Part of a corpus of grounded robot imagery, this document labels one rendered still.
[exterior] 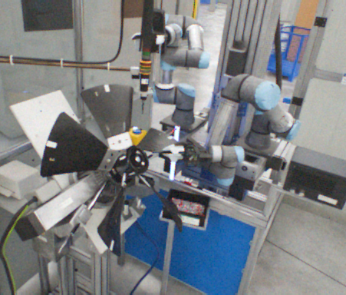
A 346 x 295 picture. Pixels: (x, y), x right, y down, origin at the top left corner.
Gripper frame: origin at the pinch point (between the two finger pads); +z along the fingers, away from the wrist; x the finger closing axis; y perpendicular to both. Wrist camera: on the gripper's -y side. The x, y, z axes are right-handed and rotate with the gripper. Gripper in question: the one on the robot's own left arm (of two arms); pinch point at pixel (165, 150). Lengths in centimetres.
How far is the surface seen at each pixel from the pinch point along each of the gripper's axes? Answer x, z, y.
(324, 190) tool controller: 3, -66, 24
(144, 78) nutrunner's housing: -34.3, 11.5, 2.0
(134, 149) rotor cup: -8.0, 14.4, 10.6
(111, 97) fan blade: -20.2, 23.6, -9.4
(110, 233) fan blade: 5.1, 23.4, 41.6
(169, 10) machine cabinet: 41, -66, -461
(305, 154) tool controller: -8, -59, 12
